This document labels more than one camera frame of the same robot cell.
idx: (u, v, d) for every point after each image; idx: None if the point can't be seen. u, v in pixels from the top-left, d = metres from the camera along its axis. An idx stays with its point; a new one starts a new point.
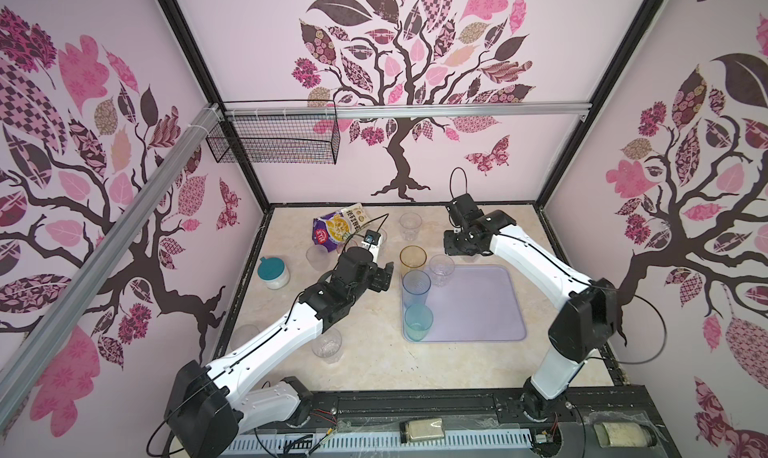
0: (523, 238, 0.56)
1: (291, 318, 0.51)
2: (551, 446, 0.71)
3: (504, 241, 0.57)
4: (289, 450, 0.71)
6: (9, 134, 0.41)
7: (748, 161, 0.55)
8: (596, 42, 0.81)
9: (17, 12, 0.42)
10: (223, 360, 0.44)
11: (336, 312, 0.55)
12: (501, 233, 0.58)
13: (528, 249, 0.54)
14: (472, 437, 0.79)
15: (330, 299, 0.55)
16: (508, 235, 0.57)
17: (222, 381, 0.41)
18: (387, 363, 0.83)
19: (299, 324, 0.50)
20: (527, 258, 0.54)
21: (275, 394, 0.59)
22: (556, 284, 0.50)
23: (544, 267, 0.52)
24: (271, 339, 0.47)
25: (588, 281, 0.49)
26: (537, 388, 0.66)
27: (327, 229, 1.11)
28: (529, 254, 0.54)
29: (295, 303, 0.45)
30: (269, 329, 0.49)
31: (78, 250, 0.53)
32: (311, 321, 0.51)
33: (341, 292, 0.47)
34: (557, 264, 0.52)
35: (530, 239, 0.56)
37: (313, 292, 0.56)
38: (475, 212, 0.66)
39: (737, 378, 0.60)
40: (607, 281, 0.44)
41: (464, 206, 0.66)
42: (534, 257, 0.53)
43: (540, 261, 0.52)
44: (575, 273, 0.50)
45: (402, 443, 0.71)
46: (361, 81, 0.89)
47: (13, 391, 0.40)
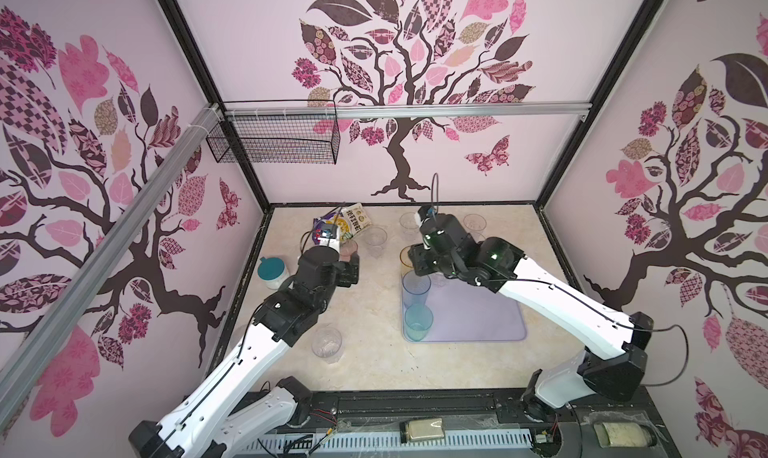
0: (540, 277, 0.46)
1: (246, 346, 0.45)
2: (551, 446, 0.71)
3: (526, 288, 0.46)
4: (289, 450, 0.71)
6: (9, 134, 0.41)
7: (748, 161, 0.55)
8: (596, 42, 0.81)
9: (17, 12, 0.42)
10: (175, 415, 0.40)
11: (301, 322, 0.48)
12: (516, 277, 0.46)
13: (558, 293, 0.45)
14: (471, 437, 0.79)
15: (289, 311, 0.48)
16: (526, 279, 0.46)
17: (177, 439, 0.38)
18: (387, 363, 0.83)
19: (254, 353, 0.44)
20: (559, 307, 0.44)
21: (266, 407, 0.58)
22: (606, 337, 0.42)
23: (584, 316, 0.43)
24: (225, 378, 0.42)
25: (630, 323, 0.43)
26: (541, 399, 0.64)
27: None
28: (561, 298, 0.44)
29: (249, 327, 0.47)
30: (224, 364, 0.44)
31: (79, 250, 0.53)
32: (266, 346, 0.45)
33: (306, 299, 0.52)
34: (592, 308, 0.44)
35: (551, 277, 0.46)
37: (271, 307, 0.48)
38: (467, 241, 0.51)
39: (736, 378, 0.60)
40: (644, 318, 0.43)
41: (455, 236, 0.50)
42: (571, 303, 0.44)
43: (576, 307, 0.44)
44: (613, 316, 0.43)
45: (402, 443, 0.71)
46: (361, 81, 0.89)
47: (13, 392, 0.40)
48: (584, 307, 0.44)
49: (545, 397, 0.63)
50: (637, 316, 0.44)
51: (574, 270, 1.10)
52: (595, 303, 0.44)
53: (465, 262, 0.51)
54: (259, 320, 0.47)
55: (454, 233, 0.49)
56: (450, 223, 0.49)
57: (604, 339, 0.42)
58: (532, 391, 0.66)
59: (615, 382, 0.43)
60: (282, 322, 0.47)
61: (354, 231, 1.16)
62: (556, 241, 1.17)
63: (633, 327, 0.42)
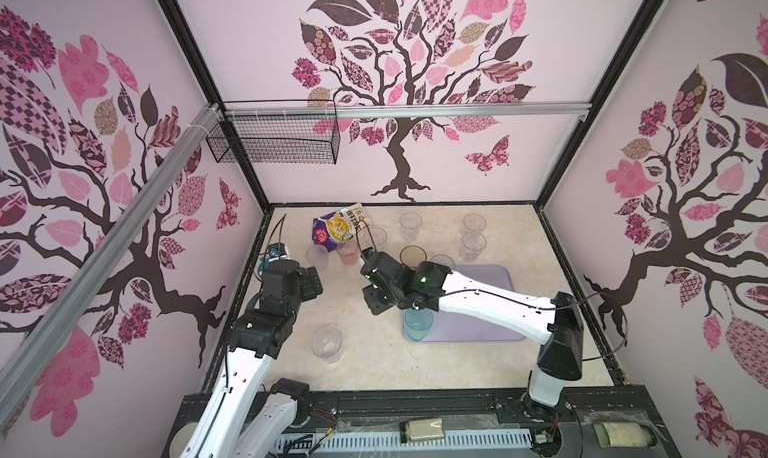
0: (466, 284, 0.51)
1: (232, 373, 0.45)
2: (551, 446, 0.71)
3: (454, 298, 0.50)
4: (289, 450, 0.71)
6: (9, 134, 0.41)
7: (748, 161, 0.55)
8: (596, 42, 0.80)
9: (17, 12, 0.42)
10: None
11: (279, 332, 0.49)
12: (446, 293, 0.50)
13: (483, 297, 0.49)
14: (471, 437, 0.79)
15: (265, 324, 0.49)
16: (454, 291, 0.50)
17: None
18: (387, 363, 0.83)
19: (243, 376, 0.45)
20: (486, 308, 0.49)
21: (268, 417, 0.58)
22: (533, 324, 0.45)
23: (508, 311, 0.47)
24: (223, 409, 0.42)
25: (551, 304, 0.47)
26: (538, 400, 0.64)
27: (327, 229, 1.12)
28: (486, 300, 0.49)
29: (227, 355, 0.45)
30: (214, 399, 0.43)
31: (78, 250, 0.53)
32: (252, 365, 0.45)
33: (277, 309, 0.53)
34: (515, 300, 0.48)
35: (476, 283, 0.51)
37: (245, 327, 0.48)
38: (401, 270, 0.56)
39: (736, 378, 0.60)
40: (563, 296, 0.47)
41: (388, 270, 0.55)
42: (494, 303, 0.48)
43: (500, 304, 0.48)
44: (534, 302, 0.47)
45: (402, 443, 0.71)
46: (361, 81, 0.89)
47: (13, 392, 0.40)
48: (507, 301, 0.48)
49: (539, 397, 0.63)
50: (556, 296, 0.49)
51: (574, 270, 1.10)
52: (517, 293, 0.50)
53: (404, 289, 0.56)
54: (236, 345, 0.47)
55: (387, 266, 0.55)
56: (383, 258, 0.54)
57: (532, 326, 0.46)
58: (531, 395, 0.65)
59: (563, 360, 0.45)
60: (261, 338, 0.47)
61: (354, 231, 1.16)
62: (556, 241, 1.17)
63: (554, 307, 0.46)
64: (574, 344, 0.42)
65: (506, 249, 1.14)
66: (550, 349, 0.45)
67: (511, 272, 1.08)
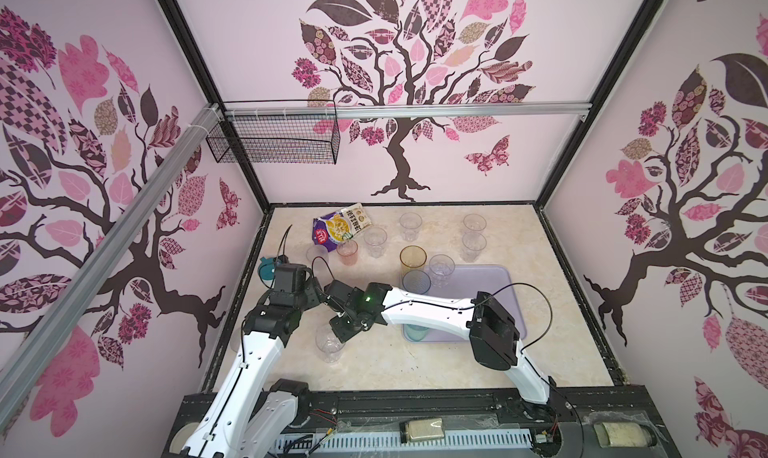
0: (402, 297, 0.58)
1: (248, 352, 0.48)
2: (551, 446, 0.71)
3: (392, 311, 0.57)
4: (289, 451, 0.70)
6: (9, 134, 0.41)
7: (748, 161, 0.55)
8: (597, 41, 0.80)
9: (17, 12, 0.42)
10: (199, 433, 0.40)
11: (289, 320, 0.54)
12: (386, 307, 0.58)
13: (417, 306, 0.56)
14: (471, 437, 0.79)
15: (275, 314, 0.53)
16: (392, 304, 0.58)
17: (211, 450, 0.39)
18: (387, 363, 0.83)
19: (259, 354, 0.48)
20: (419, 315, 0.55)
21: (270, 412, 0.58)
22: (456, 324, 0.52)
23: (434, 314, 0.54)
24: (240, 383, 0.45)
25: (470, 303, 0.53)
26: (531, 399, 0.64)
27: (327, 229, 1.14)
28: (419, 309, 0.55)
29: (244, 337, 0.50)
30: (231, 374, 0.46)
31: (78, 250, 0.53)
32: (267, 345, 0.49)
33: (288, 300, 0.58)
34: (441, 305, 0.54)
35: (410, 295, 0.58)
37: (256, 315, 0.53)
38: (353, 292, 0.65)
39: (736, 377, 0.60)
40: (482, 293, 0.53)
41: (337, 293, 0.63)
42: (426, 310, 0.55)
43: (429, 310, 0.55)
44: (458, 304, 0.54)
45: (402, 443, 0.71)
46: (361, 81, 0.89)
47: (13, 392, 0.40)
48: (435, 307, 0.55)
49: (529, 396, 0.64)
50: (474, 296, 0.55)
51: (574, 270, 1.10)
52: (443, 299, 0.55)
53: (354, 309, 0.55)
54: (251, 329, 0.51)
55: (339, 290, 0.63)
56: (336, 284, 0.63)
57: (457, 326, 0.52)
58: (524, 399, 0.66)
59: (489, 355, 0.51)
60: (273, 324, 0.52)
61: (354, 231, 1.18)
62: (556, 241, 1.17)
63: (472, 306, 0.53)
64: (490, 338, 0.49)
65: (506, 250, 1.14)
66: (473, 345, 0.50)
67: (511, 272, 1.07)
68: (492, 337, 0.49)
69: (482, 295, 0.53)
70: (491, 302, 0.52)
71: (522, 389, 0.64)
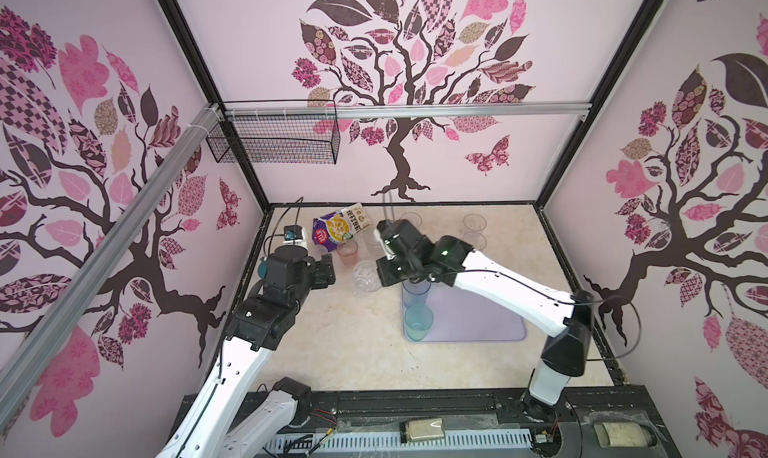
0: (487, 265, 0.50)
1: (225, 363, 0.43)
2: (550, 445, 0.73)
3: (473, 278, 0.49)
4: (289, 450, 0.71)
6: (9, 134, 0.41)
7: (748, 161, 0.55)
8: (597, 41, 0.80)
9: (17, 12, 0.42)
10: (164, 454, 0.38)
11: (278, 324, 0.46)
12: (466, 270, 0.49)
13: (503, 280, 0.48)
14: (471, 438, 0.79)
15: (265, 314, 0.46)
16: (475, 269, 0.49)
17: None
18: (387, 363, 0.83)
19: (237, 369, 0.42)
20: (503, 294, 0.49)
21: (265, 413, 0.58)
22: (548, 315, 0.45)
23: (526, 298, 0.47)
24: (212, 402, 0.40)
25: (571, 299, 0.46)
26: (538, 397, 0.64)
27: (327, 229, 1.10)
28: (505, 285, 0.48)
29: (224, 344, 0.44)
30: (205, 388, 0.41)
31: (78, 250, 0.53)
32: (248, 360, 0.43)
33: (280, 299, 0.50)
34: (536, 289, 0.47)
35: (497, 265, 0.50)
37: (243, 316, 0.46)
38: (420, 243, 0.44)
39: (736, 377, 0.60)
40: (588, 295, 0.46)
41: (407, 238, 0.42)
42: (514, 287, 0.48)
43: (519, 291, 0.47)
44: (557, 295, 0.47)
45: (402, 443, 0.71)
46: (361, 81, 0.89)
47: (12, 392, 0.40)
48: (527, 288, 0.47)
49: (538, 394, 0.64)
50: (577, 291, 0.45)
51: (574, 270, 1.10)
52: (539, 283, 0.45)
53: (421, 260, 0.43)
54: (233, 334, 0.44)
55: (409, 234, 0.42)
56: (404, 226, 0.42)
57: (547, 317, 0.46)
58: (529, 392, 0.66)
59: (568, 357, 0.46)
60: (260, 330, 0.44)
61: (354, 231, 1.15)
62: (556, 241, 1.17)
63: (573, 301, 0.46)
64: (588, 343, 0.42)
65: (506, 249, 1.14)
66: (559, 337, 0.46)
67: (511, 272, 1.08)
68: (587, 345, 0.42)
69: (588, 296, 0.46)
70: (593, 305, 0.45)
71: (537, 384, 0.62)
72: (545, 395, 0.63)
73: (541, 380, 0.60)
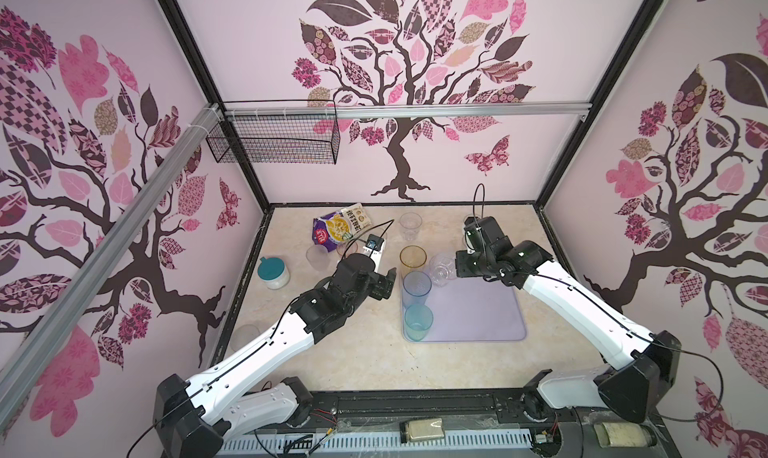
0: (561, 278, 0.50)
1: (279, 331, 0.48)
2: (550, 445, 0.73)
3: (544, 283, 0.50)
4: (289, 451, 0.70)
6: (9, 134, 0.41)
7: (748, 161, 0.55)
8: (597, 41, 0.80)
9: (17, 12, 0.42)
10: (202, 377, 0.42)
11: (329, 322, 0.51)
12: (538, 274, 0.51)
13: (575, 294, 0.48)
14: (472, 437, 0.79)
15: (323, 308, 0.52)
16: (547, 276, 0.50)
17: (199, 400, 0.40)
18: (387, 363, 0.83)
19: (285, 338, 0.47)
20: (570, 304, 0.48)
21: (270, 399, 0.58)
22: (614, 340, 0.43)
23: (597, 319, 0.45)
24: (255, 355, 0.45)
25: (649, 336, 0.43)
26: (541, 394, 0.65)
27: (327, 229, 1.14)
28: (576, 299, 0.47)
29: (285, 315, 0.50)
30: (256, 342, 0.46)
31: (78, 250, 0.53)
32: (298, 336, 0.48)
33: (338, 301, 0.55)
34: (612, 315, 0.45)
35: (573, 281, 0.49)
37: (307, 301, 0.52)
38: (501, 241, 0.58)
39: (736, 377, 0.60)
40: (673, 339, 0.42)
41: (490, 233, 0.59)
42: (585, 305, 0.47)
43: (590, 309, 0.46)
44: (634, 328, 0.44)
45: (402, 443, 0.71)
46: (361, 81, 0.89)
47: (13, 392, 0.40)
48: (600, 311, 0.46)
49: (544, 393, 0.64)
50: (662, 333, 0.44)
51: (574, 270, 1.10)
52: (615, 311, 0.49)
53: (495, 255, 0.60)
54: (295, 310, 0.51)
55: (489, 230, 0.58)
56: (488, 223, 0.58)
57: (614, 342, 0.43)
58: (536, 387, 0.66)
59: (628, 394, 0.42)
60: (315, 318, 0.50)
61: (354, 231, 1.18)
62: (556, 242, 1.17)
63: (650, 340, 0.42)
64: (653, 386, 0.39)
65: None
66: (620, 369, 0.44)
67: None
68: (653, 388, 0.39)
69: (674, 342, 0.42)
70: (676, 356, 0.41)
71: (552, 386, 0.62)
72: (553, 400, 0.63)
73: (559, 386, 0.60)
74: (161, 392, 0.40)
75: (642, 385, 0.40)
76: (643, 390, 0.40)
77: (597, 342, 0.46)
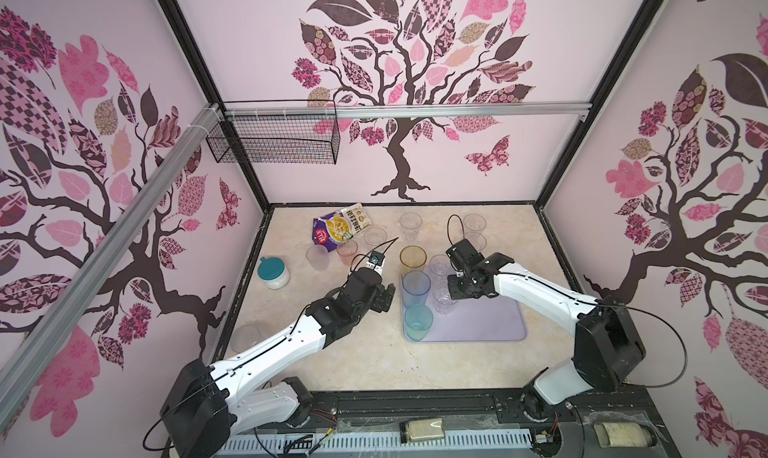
0: (519, 271, 0.59)
1: (296, 330, 0.52)
2: (550, 445, 0.73)
3: (507, 278, 0.59)
4: (289, 450, 0.71)
6: (9, 134, 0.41)
7: (748, 161, 0.55)
8: (597, 40, 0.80)
9: (17, 12, 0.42)
10: (226, 363, 0.44)
11: (339, 328, 0.56)
12: (501, 272, 0.60)
13: (531, 283, 0.56)
14: (472, 437, 0.79)
15: (335, 314, 0.57)
16: (509, 271, 0.60)
17: (224, 383, 0.42)
18: (387, 363, 0.83)
19: (302, 337, 0.51)
20: (529, 290, 0.55)
21: (272, 396, 0.58)
22: (566, 310, 0.49)
23: (550, 296, 0.52)
24: (275, 349, 0.48)
25: (593, 300, 0.49)
26: (539, 392, 0.65)
27: (327, 229, 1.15)
28: (533, 285, 0.55)
29: (302, 317, 0.54)
30: (275, 338, 0.50)
31: (78, 250, 0.53)
32: (313, 335, 0.52)
33: (347, 309, 0.60)
34: (562, 291, 0.52)
35: (528, 271, 0.59)
37: (320, 307, 0.57)
38: (475, 256, 0.69)
39: (735, 376, 0.58)
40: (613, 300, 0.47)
41: (464, 251, 0.70)
42: (539, 287, 0.54)
43: (543, 290, 0.53)
44: (581, 296, 0.50)
45: (402, 443, 0.71)
46: (361, 81, 0.89)
47: (13, 392, 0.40)
48: (551, 289, 0.53)
49: (542, 391, 0.64)
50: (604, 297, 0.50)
51: (574, 269, 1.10)
52: (565, 287, 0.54)
53: (469, 267, 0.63)
54: (310, 313, 0.55)
55: (464, 247, 0.70)
56: (463, 242, 0.70)
57: (566, 313, 0.49)
58: (532, 384, 0.67)
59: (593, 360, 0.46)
60: (328, 322, 0.55)
61: (354, 231, 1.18)
62: (556, 241, 1.17)
63: (595, 303, 0.48)
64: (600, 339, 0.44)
65: (505, 250, 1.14)
66: (577, 338, 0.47)
67: None
68: (605, 343, 0.44)
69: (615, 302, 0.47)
70: (621, 312, 0.46)
71: (544, 379, 0.63)
72: (550, 393, 0.63)
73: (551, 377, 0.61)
74: (186, 376, 0.42)
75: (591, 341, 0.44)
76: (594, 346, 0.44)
77: (555, 319, 0.52)
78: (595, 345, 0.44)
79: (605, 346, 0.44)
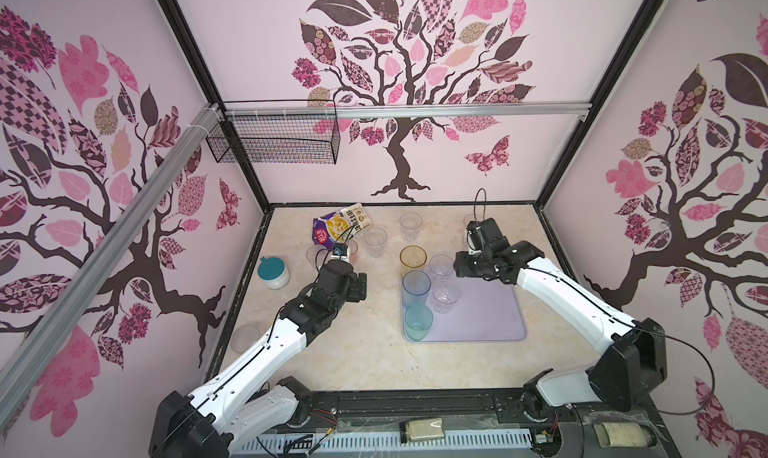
0: (550, 271, 0.54)
1: (274, 335, 0.51)
2: (550, 445, 0.73)
3: (533, 275, 0.54)
4: (289, 450, 0.71)
6: (9, 134, 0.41)
7: (748, 161, 0.55)
8: (597, 41, 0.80)
9: (17, 12, 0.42)
10: (205, 388, 0.43)
11: (319, 323, 0.55)
12: (529, 267, 0.55)
13: (561, 286, 0.51)
14: (472, 437, 0.79)
15: (311, 310, 0.56)
16: (537, 269, 0.54)
17: (208, 408, 0.41)
18: (387, 363, 0.83)
19: (281, 341, 0.50)
20: (559, 294, 0.51)
21: (269, 402, 0.58)
22: (597, 325, 0.45)
23: (582, 306, 0.48)
24: (256, 360, 0.47)
25: (631, 322, 0.45)
26: (540, 392, 0.65)
27: (327, 229, 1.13)
28: (563, 290, 0.50)
29: (278, 321, 0.53)
30: (253, 349, 0.48)
31: (78, 250, 0.53)
32: (293, 336, 0.51)
33: (323, 303, 0.60)
34: (596, 303, 0.48)
35: (560, 274, 0.53)
37: (295, 307, 0.56)
38: (500, 241, 0.63)
39: (735, 376, 0.58)
40: (653, 323, 0.44)
41: (488, 233, 0.64)
42: (570, 294, 0.50)
43: (575, 298, 0.49)
44: (617, 314, 0.46)
45: (402, 443, 0.71)
46: (361, 81, 0.89)
47: (13, 392, 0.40)
48: (583, 299, 0.48)
49: (544, 392, 0.64)
50: (645, 319, 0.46)
51: (574, 269, 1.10)
52: (600, 299, 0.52)
53: (491, 252, 0.65)
54: (285, 315, 0.54)
55: (489, 230, 0.64)
56: (488, 224, 0.63)
57: (597, 328, 0.45)
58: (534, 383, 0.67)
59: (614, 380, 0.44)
60: (306, 319, 0.54)
61: (354, 230, 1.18)
62: (556, 241, 1.17)
63: (632, 325, 0.44)
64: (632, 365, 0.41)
65: None
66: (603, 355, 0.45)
67: None
68: (634, 367, 0.41)
69: (654, 326, 0.44)
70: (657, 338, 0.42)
71: (549, 382, 0.62)
72: (551, 395, 0.63)
73: (557, 380, 0.60)
74: (165, 410, 0.40)
75: (622, 365, 0.41)
76: (623, 371, 0.41)
77: (581, 329, 0.49)
78: (623, 369, 0.41)
79: (634, 370, 0.41)
